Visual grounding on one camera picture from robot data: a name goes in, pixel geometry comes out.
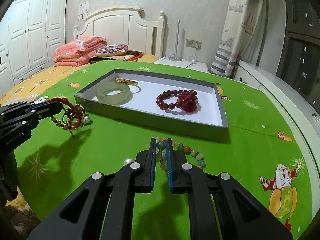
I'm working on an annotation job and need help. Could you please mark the red cord gold bracelets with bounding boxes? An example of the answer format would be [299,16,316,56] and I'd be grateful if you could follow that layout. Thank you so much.
[48,97,87,138]

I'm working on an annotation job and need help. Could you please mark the white pearl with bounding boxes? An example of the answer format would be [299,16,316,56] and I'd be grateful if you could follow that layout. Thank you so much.
[124,158,134,165]
[82,115,91,125]

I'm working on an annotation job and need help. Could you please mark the multicolour bead bracelet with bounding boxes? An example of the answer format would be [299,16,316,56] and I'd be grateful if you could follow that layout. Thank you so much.
[146,136,207,172]

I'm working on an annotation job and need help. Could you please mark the pale green jade bangle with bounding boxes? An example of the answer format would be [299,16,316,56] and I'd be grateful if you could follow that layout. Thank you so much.
[97,81,130,105]

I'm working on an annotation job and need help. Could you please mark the thin gold bangle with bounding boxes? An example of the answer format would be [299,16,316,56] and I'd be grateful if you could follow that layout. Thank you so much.
[115,77,140,94]

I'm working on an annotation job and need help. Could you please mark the dark red fabric flower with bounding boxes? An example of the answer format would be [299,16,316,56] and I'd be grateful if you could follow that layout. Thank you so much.
[178,90,198,113]

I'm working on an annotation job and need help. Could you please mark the dark red bead bracelet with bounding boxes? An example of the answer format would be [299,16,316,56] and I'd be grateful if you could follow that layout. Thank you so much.
[156,89,198,111]

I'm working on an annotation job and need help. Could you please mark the yellow floral bedsheet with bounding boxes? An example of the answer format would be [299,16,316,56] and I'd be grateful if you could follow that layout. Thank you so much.
[1,55,155,106]

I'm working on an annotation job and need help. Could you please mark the green cartoon print cloth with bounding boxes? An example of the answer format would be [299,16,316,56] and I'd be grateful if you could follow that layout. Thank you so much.
[15,61,314,239]

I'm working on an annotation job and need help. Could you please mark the beige plush cushion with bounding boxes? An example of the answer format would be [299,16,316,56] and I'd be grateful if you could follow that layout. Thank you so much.
[4,187,41,239]

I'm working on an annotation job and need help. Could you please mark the white wardrobe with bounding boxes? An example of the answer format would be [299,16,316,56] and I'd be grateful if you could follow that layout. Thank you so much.
[1,0,67,96]

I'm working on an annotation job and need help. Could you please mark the folded pink quilt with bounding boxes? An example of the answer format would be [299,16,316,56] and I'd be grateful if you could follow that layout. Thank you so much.
[53,36,107,67]

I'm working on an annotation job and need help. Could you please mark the grey shallow tray box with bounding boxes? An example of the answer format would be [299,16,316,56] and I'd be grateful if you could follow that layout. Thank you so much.
[74,69,230,142]

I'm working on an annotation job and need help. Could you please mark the patterned pillow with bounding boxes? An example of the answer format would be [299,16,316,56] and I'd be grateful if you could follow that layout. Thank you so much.
[94,43,128,57]

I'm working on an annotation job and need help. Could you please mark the white window cabinet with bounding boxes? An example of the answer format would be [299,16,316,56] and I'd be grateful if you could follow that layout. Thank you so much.
[233,60,320,176]

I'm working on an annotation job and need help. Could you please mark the black orange folded blanket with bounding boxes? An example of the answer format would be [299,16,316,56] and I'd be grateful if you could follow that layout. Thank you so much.
[89,50,144,64]

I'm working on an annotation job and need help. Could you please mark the white bed headboard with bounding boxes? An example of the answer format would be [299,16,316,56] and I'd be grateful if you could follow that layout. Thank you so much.
[73,5,166,59]

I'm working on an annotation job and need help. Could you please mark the white nightstand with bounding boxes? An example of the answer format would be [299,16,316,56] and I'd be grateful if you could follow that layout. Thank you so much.
[154,57,209,73]

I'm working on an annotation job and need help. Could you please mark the white desk lamp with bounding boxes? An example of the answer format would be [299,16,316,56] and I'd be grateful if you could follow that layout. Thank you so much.
[168,19,182,62]

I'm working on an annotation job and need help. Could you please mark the dark framed window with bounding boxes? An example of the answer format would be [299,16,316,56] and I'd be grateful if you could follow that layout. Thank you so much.
[277,0,319,113]

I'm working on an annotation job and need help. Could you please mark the sailboat print curtain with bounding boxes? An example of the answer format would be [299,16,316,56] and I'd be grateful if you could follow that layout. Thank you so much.
[210,0,263,78]

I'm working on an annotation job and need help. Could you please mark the white charger cable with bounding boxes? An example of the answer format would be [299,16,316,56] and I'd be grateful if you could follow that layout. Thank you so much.
[184,47,200,69]

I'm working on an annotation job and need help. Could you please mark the wall power socket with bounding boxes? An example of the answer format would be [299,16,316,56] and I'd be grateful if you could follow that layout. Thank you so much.
[185,39,202,49]

